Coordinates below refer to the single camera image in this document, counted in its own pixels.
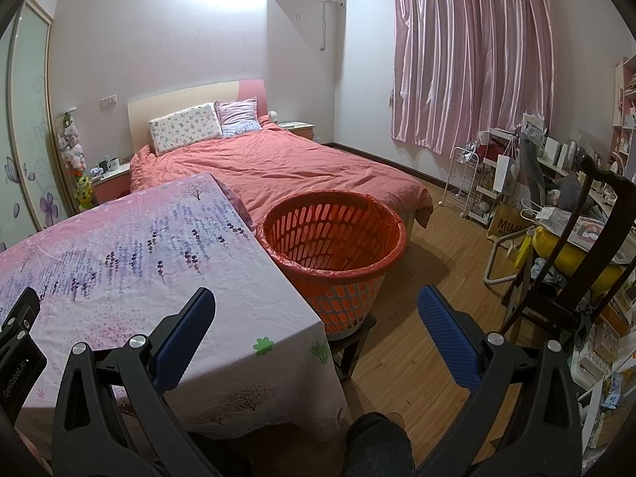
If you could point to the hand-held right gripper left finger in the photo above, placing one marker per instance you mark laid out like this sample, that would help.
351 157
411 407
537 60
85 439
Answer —
184 343

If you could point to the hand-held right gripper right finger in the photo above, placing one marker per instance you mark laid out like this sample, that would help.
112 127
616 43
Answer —
447 343

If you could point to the orange plastic laundry basket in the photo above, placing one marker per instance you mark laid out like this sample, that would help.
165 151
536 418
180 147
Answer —
338 238

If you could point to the dark wooden stool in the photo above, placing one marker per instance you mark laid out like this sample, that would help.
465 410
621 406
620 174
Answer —
348 353

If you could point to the pink floral tablecloth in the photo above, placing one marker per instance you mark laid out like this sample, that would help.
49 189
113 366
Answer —
149 238

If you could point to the person's own leg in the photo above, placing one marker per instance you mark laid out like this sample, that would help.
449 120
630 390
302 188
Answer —
380 447

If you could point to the brown paper bag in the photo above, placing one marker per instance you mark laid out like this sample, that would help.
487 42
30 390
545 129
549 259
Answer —
512 226

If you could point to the yellow cushion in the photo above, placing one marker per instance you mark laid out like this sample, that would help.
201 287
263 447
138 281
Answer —
556 253

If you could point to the white storage rack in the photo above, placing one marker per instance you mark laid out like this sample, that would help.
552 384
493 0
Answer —
596 357

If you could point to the white rolling cart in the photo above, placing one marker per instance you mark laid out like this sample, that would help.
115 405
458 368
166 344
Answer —
489 194

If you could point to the dark wooden chair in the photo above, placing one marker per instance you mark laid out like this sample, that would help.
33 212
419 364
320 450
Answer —
581 258

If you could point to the pink nightstand with mugs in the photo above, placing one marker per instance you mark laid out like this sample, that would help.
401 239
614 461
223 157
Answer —
112 181

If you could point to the white paper bag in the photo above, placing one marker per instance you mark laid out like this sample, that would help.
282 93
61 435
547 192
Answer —
504 174

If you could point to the white mug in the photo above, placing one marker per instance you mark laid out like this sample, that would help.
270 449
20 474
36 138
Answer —
114 163

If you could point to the bed with coral duvet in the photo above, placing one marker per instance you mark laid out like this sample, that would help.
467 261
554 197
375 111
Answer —
298 169

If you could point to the cluttered white desk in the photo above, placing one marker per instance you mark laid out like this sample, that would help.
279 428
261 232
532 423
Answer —
561 164

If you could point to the floral white pillow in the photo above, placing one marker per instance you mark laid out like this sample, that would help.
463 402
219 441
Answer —
186 129

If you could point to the column of stuffed toys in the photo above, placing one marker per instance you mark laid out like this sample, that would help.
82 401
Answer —
74 154

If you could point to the striped pink pillow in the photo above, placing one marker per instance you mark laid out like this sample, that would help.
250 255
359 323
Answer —
238 117

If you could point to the small white round lamp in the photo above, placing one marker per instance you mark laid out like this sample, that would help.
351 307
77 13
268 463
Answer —
273 117

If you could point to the pink nightstand with papers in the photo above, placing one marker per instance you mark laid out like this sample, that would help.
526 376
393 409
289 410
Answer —
298 128

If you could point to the beige and pink headboard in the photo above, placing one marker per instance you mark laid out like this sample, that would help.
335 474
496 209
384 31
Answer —
189 97

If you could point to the flower-printed sliding wardrobe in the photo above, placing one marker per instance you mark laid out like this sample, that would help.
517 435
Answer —
25 109

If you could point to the pink striped curtain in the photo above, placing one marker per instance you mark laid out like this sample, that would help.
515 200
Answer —
472 54

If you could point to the pink and white bookshelf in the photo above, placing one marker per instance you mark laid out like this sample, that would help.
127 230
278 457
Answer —
626 109

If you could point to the wall light switch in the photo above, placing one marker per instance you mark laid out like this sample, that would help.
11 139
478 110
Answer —
108 100

